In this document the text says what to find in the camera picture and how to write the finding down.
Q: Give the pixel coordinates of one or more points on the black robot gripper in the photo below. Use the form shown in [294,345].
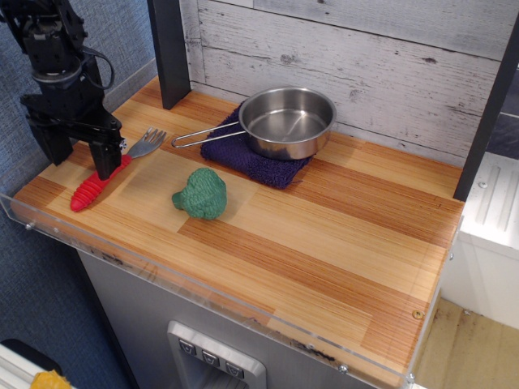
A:
[57,115]

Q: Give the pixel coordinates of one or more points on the red handled metal fork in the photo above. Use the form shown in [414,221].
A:
[93,186]

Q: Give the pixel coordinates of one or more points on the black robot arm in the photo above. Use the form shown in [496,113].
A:
[52,35]

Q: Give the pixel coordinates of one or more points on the yellow black object corner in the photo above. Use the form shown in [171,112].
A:
[50,380]

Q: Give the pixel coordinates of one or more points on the green toy broccoli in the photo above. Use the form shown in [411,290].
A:
[204,196]

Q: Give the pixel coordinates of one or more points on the purple knitted cloth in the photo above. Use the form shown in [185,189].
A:
[233,152]

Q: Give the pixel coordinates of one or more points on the grey toy fridge cabinet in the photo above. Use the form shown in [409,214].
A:
[139,312]

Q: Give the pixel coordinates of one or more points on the stainless steel pot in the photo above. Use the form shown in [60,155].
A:
[288,123]

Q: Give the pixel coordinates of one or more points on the silver dispenser button panel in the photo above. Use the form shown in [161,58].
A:
[203,362]

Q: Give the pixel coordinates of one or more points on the clear acrylic table guard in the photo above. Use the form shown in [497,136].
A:
[343,265]

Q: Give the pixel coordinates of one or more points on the white ribbed side unit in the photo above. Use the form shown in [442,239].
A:
[481,273]

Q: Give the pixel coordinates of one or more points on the dark right frame post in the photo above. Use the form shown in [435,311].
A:
[499,91]

